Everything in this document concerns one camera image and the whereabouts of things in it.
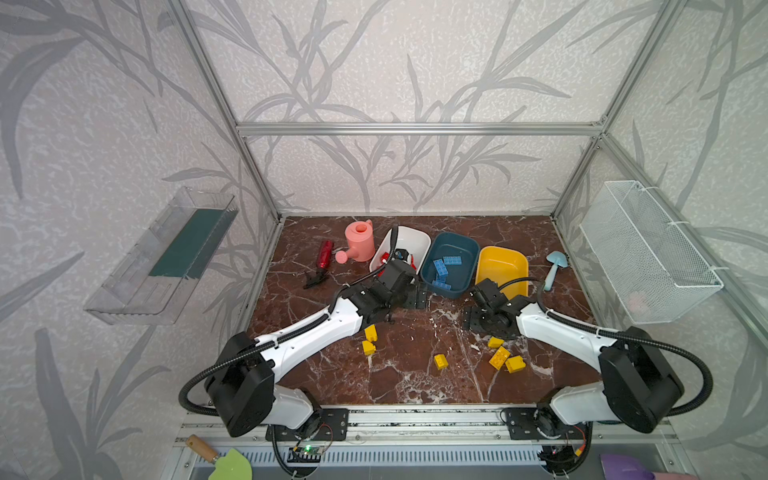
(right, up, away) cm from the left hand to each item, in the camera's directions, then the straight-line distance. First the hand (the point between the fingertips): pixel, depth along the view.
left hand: (418, 281), depth 82 cm
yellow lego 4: (+6, -23, +1) cm, 23 cm away
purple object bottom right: (+46, -40, -15) cm, 63 cm away
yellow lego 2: (-14, -20, +3) cm, 24 cm away
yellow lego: (-13, -16, +5) cm, 21 cm away
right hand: (+18, -11, +8) cm, 22 cm away
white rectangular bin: (+1, +10, +27) cm, 29 cm away
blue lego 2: (+13, +4, +24) cm, 28 cm away
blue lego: (+9, +2, +18) cm, 20 cm away
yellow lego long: (+23, -22, +2) cm, 32 cm away
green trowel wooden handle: (-51, -38, -13) cm, 65 cm away
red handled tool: (-32, +4, +21) cm, 38 cm away
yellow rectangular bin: (+31, +2, +23) cm, 39 cm away
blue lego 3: (+9, -3, +17) cm, 19 cm away
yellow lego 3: (+27, -23, 0) cm, 36 cm away
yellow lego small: (+23, -19, +5) cm, 30 cm away
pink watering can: (-18, +10, +19) cm, 28 cm away
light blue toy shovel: (+52, +5, +24) cm, 58 cm away
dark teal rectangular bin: (+12, +10, +27) cm, 31 cm away
